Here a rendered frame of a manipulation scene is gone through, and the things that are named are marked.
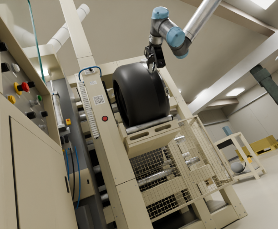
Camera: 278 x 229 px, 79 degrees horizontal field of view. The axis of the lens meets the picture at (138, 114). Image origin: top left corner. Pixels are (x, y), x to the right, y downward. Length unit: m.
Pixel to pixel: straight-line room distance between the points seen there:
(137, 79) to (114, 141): 0.44
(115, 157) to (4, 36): 0.80
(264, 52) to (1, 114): 6.69
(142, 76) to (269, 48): 5.88
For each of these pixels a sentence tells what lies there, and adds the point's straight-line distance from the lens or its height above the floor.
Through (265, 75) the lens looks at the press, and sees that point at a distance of 6.46.
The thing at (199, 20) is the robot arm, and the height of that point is 1.14.
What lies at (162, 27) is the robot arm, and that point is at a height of 1.12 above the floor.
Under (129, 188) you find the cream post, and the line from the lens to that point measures 1.09.
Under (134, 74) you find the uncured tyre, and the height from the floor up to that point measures 1.22.
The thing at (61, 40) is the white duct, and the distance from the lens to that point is 2.21.
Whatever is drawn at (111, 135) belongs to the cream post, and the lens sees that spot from 1.15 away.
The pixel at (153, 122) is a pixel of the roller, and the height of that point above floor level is 0.90.
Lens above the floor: 0.56
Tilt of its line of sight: 22 degrees up
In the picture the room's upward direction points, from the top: 23 degrees counter-clockwise
